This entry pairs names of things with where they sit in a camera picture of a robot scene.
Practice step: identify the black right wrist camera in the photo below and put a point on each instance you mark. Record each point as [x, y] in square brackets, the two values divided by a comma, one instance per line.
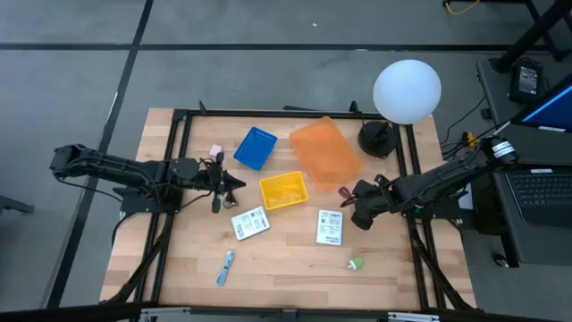
[362, 219]

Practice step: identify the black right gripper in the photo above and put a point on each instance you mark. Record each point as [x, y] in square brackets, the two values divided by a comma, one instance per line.
[375, 192]

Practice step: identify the black laptop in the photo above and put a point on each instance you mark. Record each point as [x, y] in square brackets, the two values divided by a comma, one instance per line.
[543, 194]

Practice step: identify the black overhead beam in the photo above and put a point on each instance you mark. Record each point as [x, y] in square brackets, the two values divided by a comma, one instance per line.
[67, 313]

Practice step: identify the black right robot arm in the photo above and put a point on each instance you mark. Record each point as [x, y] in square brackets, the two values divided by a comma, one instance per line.
[447, 176]

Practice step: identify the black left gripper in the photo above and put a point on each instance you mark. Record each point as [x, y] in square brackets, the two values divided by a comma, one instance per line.
[210, 179]

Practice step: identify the green and white adapter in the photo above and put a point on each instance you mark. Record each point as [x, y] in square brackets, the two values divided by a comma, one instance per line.
[356, 264]

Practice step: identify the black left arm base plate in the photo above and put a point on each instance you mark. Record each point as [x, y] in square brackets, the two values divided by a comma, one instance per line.
[143, 203]

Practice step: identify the white box with green side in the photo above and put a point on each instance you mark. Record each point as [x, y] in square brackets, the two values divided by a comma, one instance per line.
[250, 223]

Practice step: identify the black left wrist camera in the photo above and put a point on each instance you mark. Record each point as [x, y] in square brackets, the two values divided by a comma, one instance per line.
[216, 204]

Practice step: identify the pink and white charger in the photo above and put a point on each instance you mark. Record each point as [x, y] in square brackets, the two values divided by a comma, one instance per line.
[216, 149]

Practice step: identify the black stand pole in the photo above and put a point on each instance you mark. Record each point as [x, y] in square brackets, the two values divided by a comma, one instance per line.
[527, 36]

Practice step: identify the black desk caster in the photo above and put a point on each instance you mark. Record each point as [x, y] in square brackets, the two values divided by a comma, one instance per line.
[501, 260]

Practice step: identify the white globe lamp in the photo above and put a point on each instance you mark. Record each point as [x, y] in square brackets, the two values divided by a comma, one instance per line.
[406, 91]

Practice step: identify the white box with printed label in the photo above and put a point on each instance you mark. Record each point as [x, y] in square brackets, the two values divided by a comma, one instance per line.
[329, 227]

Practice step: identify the black power adapter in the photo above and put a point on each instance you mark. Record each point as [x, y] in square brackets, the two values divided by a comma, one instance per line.
[527, 80]

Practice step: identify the black furniture foot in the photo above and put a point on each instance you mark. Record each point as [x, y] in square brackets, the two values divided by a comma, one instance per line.
[13, 205]

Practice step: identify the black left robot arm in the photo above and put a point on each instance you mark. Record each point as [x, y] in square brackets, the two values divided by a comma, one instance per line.
[147, 172]

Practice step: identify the yellow plastic basket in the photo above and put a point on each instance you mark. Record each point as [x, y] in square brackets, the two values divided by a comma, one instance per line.
[283, 191]

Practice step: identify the black aluminium table frame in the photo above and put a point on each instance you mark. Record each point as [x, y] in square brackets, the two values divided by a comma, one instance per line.
[268, 113]

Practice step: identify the orange translucent plastic bin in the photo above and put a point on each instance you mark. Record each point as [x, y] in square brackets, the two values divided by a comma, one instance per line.
[324, 154]

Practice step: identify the grey side desk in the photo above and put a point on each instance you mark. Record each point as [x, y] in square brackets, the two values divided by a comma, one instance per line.
[536, 246]

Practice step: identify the black round lamp base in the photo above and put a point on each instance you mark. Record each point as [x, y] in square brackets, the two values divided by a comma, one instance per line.
[375, 141]

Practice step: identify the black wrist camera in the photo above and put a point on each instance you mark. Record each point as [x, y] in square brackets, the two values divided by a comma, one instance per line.
[216, 204]
[362, 219]

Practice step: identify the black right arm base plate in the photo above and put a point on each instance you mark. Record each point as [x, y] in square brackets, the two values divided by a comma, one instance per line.
[447, 212]

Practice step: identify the blue plastic basket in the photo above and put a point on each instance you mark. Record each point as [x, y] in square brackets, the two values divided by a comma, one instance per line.
[254, 149]

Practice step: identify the black monitor with blue screen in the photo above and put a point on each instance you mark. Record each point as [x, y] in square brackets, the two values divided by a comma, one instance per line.
[554, 112]

